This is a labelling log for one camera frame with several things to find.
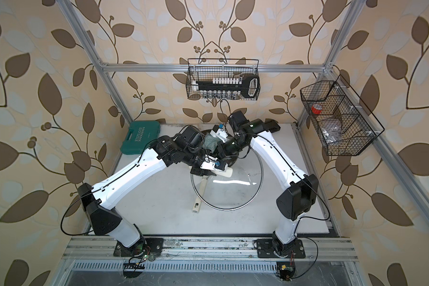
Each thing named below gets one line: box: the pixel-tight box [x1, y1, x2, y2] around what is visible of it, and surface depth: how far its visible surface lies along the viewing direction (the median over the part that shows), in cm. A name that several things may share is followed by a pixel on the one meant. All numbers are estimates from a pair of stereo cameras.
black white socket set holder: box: [191, 74, 261, 99], surface depth 86 cm
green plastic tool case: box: [120, 120, 161, 155], surface depth 111 cm
